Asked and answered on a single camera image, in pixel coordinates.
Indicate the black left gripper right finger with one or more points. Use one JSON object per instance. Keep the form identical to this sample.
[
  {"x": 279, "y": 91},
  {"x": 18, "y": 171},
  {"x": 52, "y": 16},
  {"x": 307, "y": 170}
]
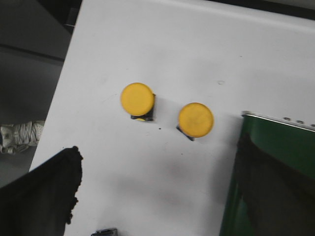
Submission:
[{"x": 280, "y": 200}]

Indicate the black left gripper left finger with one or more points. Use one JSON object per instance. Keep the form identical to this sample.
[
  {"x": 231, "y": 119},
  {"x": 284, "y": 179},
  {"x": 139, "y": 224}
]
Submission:
[{"x": 40, "y": 203}]

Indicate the green conveyor belt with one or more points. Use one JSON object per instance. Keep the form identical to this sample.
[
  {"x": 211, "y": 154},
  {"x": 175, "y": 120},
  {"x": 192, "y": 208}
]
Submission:
[{"x": 292, "y": 146}]

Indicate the push button bottom left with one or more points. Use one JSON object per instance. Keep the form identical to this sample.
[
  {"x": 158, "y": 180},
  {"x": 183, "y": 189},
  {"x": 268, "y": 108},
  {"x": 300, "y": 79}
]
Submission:
[{"x": 106, "y": 232}]

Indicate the yellow push button centre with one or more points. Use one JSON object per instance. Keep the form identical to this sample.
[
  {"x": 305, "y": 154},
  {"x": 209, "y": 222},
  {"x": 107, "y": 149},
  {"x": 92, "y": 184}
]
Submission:
[{"x": 195, "y": 120}]

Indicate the yellow push button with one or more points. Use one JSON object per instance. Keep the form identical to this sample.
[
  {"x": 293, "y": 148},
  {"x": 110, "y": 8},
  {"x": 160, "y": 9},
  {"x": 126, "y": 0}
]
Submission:
[
  {"x": 195, "y": 120},
  {"x": 138, "y": 100}
]

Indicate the yellow push button top left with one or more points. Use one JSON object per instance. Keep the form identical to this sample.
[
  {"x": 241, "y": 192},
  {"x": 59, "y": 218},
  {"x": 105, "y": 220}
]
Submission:
[{"x": 138, "y": 100}]

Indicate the grey side cabinet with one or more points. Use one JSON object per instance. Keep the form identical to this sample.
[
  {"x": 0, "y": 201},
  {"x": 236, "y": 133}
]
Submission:
[{"x": 42, "y": 28}]

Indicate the aluminium conveyor frame rail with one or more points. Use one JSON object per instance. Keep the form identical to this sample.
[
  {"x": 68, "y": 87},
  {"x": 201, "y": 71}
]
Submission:
[{"x": 286, "y": 121}]

